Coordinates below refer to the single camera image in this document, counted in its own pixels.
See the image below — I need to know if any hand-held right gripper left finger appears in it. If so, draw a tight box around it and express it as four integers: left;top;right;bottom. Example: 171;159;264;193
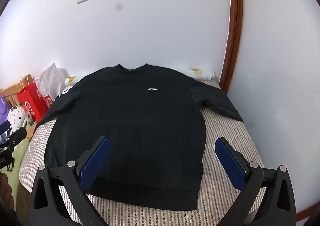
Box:
29;136;111;226

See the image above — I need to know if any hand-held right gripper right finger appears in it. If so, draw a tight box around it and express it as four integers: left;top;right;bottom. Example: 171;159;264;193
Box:
215;137;299;226

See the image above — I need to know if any black sweatshirt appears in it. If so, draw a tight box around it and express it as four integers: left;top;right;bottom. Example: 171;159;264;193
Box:
35;64;244;211

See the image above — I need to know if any person's left hand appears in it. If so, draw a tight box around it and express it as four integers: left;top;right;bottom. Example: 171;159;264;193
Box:
0;173;13;216

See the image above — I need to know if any green bedsheet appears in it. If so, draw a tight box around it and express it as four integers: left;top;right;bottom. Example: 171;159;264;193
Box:
0;138;30;216

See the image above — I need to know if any white spotted cloth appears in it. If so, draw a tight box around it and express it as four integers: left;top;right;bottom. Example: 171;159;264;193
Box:
6;107;25;129

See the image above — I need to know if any purple cloth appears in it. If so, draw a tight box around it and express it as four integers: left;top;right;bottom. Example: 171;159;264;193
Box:
0;96;12;126

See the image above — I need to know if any clear plastic water bottle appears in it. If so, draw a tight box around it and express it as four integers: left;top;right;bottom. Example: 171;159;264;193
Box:
24;111;35;127

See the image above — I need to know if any red paper bag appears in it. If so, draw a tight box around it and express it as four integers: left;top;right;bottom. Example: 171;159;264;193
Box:
17;76;53;123

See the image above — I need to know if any striped quilted mattress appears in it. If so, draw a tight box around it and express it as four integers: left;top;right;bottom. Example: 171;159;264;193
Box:
19;79;267;226

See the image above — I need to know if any wooden headboard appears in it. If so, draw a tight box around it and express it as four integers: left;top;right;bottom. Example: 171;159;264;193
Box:
0;74;34;109

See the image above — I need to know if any white paper bag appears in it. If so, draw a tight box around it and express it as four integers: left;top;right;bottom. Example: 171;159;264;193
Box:
35;63;69;107

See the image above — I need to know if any brown wooden door frame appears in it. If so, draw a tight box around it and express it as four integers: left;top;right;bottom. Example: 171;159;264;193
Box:
219;0;244;94

